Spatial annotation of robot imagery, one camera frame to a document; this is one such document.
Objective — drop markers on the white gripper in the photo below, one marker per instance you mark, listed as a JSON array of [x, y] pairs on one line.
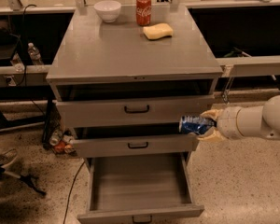
[[228, 122]]

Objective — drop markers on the blue pepsi can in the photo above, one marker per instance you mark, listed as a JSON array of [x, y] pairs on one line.
[[196, 125]]

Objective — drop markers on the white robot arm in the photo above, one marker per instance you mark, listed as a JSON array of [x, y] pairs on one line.
[[261, 121]]

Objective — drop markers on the top grey drawer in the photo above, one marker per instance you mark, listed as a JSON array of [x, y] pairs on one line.
[[104, 113]]

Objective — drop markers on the grey drawer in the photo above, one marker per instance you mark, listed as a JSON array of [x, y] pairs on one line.
[[139, 190], [137, 145], [104, 113]]

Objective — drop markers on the grey drawer cabinet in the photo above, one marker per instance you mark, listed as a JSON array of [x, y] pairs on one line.
[[113, 61]]

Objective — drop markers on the bottom grey drawer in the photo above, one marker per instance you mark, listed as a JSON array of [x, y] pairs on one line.
[[139, 190]]

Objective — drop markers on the middle grey drawer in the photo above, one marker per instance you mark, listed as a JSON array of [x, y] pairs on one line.
[[137, 145]]

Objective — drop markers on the red coca-cola can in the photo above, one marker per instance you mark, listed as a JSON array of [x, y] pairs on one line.
[[143, 12]]

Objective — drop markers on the yellow sponge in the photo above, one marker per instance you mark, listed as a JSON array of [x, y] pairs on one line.
[[158, 31]]

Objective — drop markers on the small items pile on floor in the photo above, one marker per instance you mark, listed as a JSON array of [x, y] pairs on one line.
[[60, 142]]

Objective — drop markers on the white bowl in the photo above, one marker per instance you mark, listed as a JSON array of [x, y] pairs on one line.
[[108, 10]]

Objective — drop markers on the clear water bottle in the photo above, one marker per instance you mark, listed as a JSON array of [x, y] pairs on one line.
[[34, 54]]

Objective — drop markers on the black tripod stand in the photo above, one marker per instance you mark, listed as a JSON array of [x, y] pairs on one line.
[[27, 179]]

